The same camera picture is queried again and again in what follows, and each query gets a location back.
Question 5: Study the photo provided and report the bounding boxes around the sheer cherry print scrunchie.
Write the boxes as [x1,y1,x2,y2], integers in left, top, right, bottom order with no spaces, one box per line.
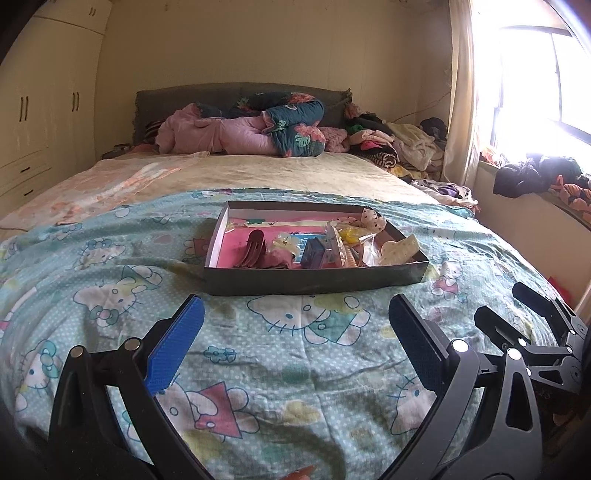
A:
[356,208,387,234]

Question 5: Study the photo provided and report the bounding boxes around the yellow rings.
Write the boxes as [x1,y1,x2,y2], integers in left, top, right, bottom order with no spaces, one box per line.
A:
[329,221,378,248]

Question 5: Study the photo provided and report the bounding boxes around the small blue box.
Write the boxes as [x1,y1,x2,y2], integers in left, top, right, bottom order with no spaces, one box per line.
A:
[301,237,328,269]

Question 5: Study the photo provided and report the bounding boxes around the pink pompom hair tie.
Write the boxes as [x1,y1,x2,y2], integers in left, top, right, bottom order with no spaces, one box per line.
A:
[260,246,295,269]

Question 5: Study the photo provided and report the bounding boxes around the cream claw hair clip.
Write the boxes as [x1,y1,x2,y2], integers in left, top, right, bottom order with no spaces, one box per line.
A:
[271,232,301,256]

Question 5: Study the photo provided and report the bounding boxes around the maroon hair clip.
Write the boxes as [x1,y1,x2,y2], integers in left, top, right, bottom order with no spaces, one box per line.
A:
[233,229,266,268]

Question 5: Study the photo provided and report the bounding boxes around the cream hair comb clip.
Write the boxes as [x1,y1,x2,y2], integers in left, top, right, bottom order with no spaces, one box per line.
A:
[379,234,420,266]

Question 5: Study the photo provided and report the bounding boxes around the person's left hand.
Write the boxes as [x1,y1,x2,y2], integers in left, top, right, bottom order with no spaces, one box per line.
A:
[281,465,315,480]

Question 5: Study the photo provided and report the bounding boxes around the dark clothes on windowsill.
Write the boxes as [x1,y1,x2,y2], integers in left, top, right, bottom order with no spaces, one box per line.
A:
[480,151,590,225]

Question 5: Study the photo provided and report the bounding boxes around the beige curtain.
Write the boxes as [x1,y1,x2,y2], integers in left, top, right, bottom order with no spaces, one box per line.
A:
[443,1,479,188]

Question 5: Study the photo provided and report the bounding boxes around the hello kitty blue blanket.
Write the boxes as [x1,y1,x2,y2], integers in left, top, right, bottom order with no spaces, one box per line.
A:
[1,189,554,479]

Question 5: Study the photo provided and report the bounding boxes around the pile of clothes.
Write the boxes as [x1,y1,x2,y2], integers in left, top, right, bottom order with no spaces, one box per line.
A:
[345,103,479,214]

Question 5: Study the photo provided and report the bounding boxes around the dark shallow cardboard box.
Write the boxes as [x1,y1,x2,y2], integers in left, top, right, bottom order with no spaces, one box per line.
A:
[204,201,429,296]

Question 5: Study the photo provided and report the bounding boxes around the pink blue children's book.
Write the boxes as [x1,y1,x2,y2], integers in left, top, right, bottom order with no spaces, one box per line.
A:
[216,216,366,269]

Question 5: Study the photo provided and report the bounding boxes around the beige bed sheet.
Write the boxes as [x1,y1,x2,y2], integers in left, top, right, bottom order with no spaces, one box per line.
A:
[1,153,436,232]

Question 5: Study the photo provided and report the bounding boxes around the window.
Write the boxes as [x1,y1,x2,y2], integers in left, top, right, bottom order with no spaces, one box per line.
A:
[472,1,590,168]

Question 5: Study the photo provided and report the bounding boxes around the dark floral quilt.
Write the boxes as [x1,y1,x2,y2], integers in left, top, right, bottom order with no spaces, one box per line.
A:
[197,91,327,157]

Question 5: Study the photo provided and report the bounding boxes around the pink quilt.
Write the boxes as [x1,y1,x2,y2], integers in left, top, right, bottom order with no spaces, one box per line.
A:
[154,103,349,157]

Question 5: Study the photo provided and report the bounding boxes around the dark green headboard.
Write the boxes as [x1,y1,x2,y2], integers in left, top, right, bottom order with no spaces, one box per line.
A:
[132,82,353,144]

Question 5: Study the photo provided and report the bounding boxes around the cream wardrobe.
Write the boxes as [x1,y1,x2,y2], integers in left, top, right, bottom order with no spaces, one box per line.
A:
[1,1,112,215]

